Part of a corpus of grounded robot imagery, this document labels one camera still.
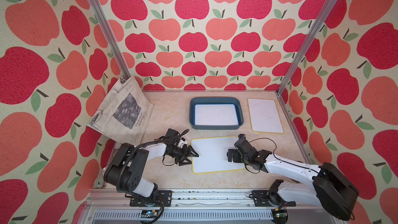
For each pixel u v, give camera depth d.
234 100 1.07
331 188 0.41
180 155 0.78
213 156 0.86
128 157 0.45
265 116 1.08
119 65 1.04
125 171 0.43
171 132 0.78
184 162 0.82
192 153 0.80
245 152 0.67
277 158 0.57
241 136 0.80
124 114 0.89
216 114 1.05
